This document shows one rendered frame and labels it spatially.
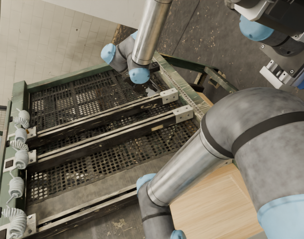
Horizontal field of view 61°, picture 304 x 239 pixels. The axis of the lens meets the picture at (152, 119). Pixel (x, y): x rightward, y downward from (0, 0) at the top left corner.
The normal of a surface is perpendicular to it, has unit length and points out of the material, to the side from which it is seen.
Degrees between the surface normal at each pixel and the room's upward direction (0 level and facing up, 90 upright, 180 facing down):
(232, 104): 26
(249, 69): 0
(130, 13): 90
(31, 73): 90
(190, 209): 60
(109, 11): 90
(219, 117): 12
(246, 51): 0
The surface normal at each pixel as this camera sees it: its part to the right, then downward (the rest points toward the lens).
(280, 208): -0.83, -0.11
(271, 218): -0.94, 0.07
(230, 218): -0.14, -0.76
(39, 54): 0.28, 0.69
